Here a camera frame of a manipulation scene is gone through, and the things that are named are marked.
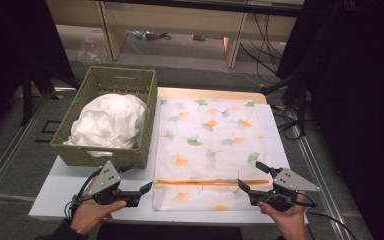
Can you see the leaf print pillowcase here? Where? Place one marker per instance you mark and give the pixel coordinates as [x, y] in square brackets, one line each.
[206, 140]

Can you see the blue small item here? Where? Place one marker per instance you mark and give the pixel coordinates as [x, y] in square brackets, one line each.
[136, 34]

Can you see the white cloth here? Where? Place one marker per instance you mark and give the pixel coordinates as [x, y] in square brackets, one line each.
[110, 120]

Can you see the green woven basket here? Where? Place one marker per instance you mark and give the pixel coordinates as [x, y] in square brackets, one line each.
[90, 87]

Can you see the aluminium floor rail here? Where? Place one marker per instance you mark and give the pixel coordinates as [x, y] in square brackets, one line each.
[320, 180]
[10, 146]

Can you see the black curtain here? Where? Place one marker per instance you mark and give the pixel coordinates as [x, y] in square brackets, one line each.
[6, 50]
[363, 100]

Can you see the beige wooden shelf unit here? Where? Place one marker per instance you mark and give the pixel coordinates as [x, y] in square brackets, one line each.
[176, 16]

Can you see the small cardboard box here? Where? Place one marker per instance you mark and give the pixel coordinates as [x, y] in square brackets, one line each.
[200, 37]

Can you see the person's left hand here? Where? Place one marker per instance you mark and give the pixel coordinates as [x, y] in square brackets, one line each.
[90, 216]

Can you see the clear plastic bag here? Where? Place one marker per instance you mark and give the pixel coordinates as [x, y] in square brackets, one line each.
[93, 50]

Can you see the person's right hand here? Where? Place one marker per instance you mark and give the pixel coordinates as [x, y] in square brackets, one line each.
[290, 221]

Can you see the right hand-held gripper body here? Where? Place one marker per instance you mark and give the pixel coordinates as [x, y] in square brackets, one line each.
[290, 186]

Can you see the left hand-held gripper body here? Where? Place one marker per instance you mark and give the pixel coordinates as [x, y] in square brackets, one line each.
[106, 181]

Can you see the black metal stand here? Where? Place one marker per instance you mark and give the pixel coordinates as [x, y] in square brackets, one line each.
[301, 110]
[26, 96]

